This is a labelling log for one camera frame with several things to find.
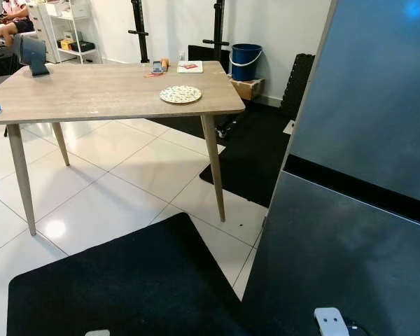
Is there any blue plastic bucket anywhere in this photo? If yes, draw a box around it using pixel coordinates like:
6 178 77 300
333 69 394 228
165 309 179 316
230 43 263 82

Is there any black bench pad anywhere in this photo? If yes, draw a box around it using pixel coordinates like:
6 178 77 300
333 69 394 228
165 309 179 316
188 45 232 71

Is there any brown cardboard box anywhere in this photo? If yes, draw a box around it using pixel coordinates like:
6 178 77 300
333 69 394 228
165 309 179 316
230 77 265 101

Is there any white shelf unit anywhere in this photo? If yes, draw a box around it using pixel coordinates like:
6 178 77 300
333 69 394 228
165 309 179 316
28 0 102 65

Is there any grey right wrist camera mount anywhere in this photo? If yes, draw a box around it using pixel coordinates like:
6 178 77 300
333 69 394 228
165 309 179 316
314 307 351 336

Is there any white rectangular tray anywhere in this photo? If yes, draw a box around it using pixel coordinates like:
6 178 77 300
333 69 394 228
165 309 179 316
177 61 204 74

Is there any light wooden table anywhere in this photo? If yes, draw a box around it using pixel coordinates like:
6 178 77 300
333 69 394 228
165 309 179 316
0 61 246 237

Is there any dark blue tabletop projector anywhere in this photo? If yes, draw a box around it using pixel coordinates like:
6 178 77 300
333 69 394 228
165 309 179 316
14 35 51 78

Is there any grey steel fridge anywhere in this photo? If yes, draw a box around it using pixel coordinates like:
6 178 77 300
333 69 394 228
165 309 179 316
239 0 420 336

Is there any seated person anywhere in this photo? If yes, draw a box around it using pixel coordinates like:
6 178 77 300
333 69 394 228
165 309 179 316
0 0 36 53

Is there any black foam tile stack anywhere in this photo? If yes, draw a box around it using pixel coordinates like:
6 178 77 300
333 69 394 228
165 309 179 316
280 53 316 120

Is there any lemon leaf patterned plate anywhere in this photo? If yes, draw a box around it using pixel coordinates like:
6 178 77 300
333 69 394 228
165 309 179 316
159 85 203 105

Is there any black rack post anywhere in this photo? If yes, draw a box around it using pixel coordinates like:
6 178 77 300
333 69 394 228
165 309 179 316
128 0 150 64
203 0 228 64

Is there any black bag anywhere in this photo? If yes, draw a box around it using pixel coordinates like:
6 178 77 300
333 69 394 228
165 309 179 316
0 48 18 76

